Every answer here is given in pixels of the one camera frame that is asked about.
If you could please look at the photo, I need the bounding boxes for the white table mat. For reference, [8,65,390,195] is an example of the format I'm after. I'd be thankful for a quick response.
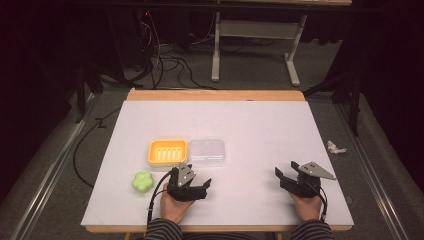
[80,100,355,227]

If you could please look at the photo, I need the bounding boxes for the clear plastic container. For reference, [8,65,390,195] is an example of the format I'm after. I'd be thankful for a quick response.
[187,138,227,167]

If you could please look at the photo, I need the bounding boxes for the bundle of black cables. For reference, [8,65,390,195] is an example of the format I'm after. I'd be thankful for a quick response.
[134,11,218,91]

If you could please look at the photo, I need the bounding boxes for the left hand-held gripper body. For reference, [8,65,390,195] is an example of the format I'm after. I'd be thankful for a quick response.
[166,162,208,203]

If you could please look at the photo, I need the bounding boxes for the white metal desk frame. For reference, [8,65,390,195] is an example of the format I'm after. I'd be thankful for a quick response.
[210,0,353,88]

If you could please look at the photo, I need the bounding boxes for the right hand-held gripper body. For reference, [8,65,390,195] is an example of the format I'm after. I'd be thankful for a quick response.
[279,161,337,200]

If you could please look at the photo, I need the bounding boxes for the black floor cable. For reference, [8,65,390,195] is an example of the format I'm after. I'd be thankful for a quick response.
[72,107,122,190]

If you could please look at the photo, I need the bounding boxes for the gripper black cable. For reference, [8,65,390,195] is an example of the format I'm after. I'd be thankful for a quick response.
[146,168,175,228]
[311,184,329,223]

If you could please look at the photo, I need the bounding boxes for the person's left hand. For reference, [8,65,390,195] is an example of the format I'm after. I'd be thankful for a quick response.
[159,191,196,225]

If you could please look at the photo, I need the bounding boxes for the green flower-shaped soap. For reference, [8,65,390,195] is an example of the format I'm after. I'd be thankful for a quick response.
[131,171,155,194]

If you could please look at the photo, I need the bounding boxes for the crumpled white paper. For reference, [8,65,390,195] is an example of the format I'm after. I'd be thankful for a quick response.
[326,139,348,155]

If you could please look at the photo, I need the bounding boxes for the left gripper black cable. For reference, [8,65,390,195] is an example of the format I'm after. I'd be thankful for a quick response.
[146,168,175,228]

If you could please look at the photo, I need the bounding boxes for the person's right hand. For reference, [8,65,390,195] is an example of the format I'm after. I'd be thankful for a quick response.
[288,191,324,223]

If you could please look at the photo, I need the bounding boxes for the black metal stand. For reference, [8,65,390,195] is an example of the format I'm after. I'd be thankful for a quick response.
[73,59,104,125]
[302,71,364,138]

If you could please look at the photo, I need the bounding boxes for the yellow soap dish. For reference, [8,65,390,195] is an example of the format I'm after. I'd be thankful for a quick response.
[147,138,189,167]

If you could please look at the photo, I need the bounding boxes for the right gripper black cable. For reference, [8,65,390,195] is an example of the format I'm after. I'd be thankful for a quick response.
[311,184,329,223]

